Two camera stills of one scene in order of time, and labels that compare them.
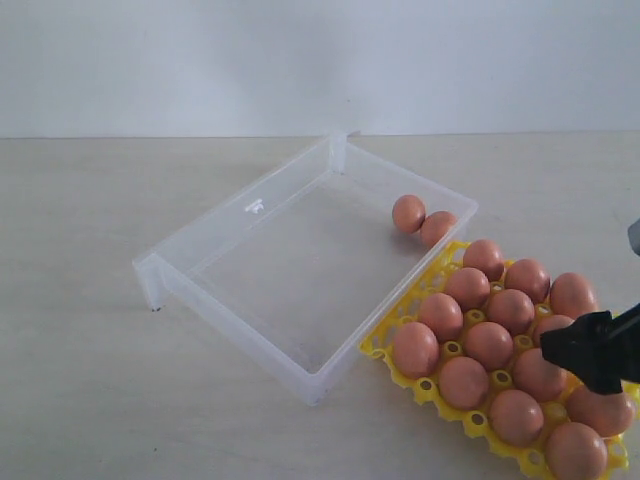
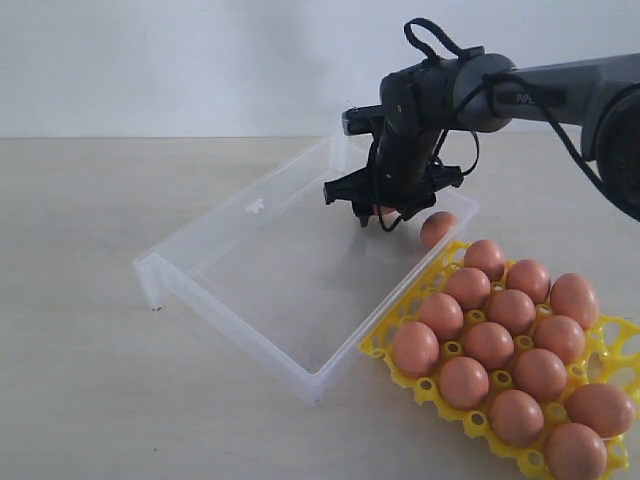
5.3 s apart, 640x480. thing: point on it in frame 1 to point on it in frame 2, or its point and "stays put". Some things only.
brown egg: x=516 y=418 stays put
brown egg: x=571 y=296 stays put
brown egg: x=489 y=343 stays put
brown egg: x=408 y=213 to x=389 y=214
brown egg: x=486 y=257 stays put
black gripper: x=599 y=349 to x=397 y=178
